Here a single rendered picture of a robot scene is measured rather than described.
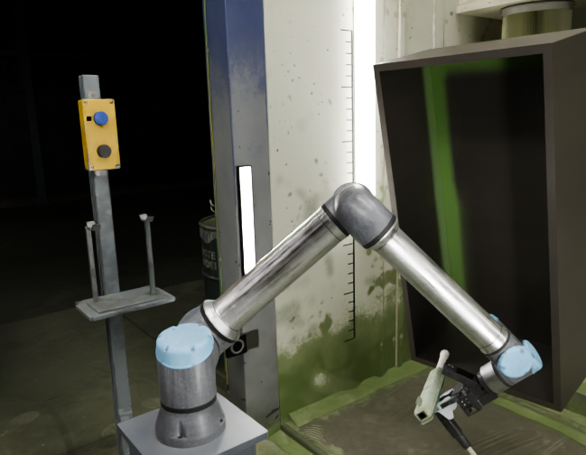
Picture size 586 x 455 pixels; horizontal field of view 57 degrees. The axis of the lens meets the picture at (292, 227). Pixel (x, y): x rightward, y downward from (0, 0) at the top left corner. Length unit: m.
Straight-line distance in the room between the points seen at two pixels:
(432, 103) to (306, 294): 1.02
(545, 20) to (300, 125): 1.36
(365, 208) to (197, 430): 0.71
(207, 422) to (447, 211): 1.36
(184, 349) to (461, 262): 1.39
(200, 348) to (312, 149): 1.29
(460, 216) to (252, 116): 0.96
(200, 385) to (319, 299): 1.25
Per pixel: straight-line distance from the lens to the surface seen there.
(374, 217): 1.36
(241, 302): 1.56
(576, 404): 2.98
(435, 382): 1.93
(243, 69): 2.26
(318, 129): 2.48
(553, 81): 1.68
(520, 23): 3.10
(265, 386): 2.58
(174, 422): 1.51
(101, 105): 2.16
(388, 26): 2.83
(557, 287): 1.87
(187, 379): 1.45
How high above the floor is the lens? 1.47
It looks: 12 degrees down
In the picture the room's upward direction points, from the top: 2 degrees counter-clockwise
